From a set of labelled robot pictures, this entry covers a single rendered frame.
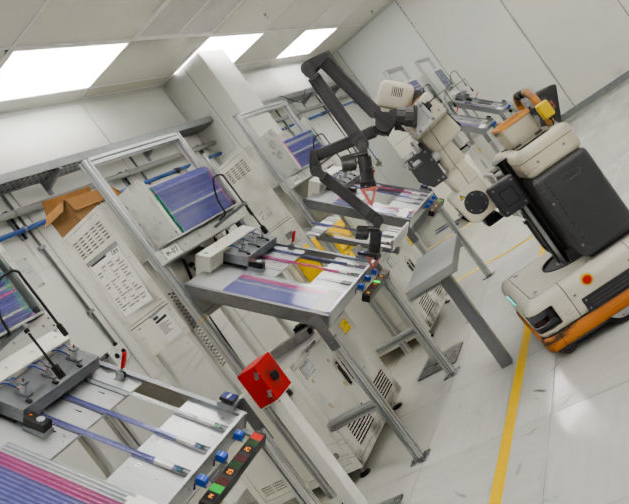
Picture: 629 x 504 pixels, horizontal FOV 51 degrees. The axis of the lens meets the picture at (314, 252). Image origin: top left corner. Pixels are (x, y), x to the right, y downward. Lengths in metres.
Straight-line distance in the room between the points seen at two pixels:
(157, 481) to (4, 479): 0.39
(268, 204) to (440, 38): 6.69
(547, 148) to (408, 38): 8.04
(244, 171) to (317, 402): 1.90
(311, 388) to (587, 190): 1.44
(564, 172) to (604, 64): 7.67
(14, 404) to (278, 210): 2.60
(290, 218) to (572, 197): 2.05
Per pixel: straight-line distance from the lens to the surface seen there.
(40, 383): 2.23
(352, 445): 3.09
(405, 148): 7.69
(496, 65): 10.52
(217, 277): 3.13
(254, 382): 2.51
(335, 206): 4.19
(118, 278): 3.23
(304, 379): 3.00
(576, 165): 2.85
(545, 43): 10.45
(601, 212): 2.89
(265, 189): 4.35
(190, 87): 6.72
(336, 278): 3.16
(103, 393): 2.27
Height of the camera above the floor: 1.11
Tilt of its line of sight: 3 degrees down
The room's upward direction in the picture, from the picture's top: 36 degrees counter-clockwise
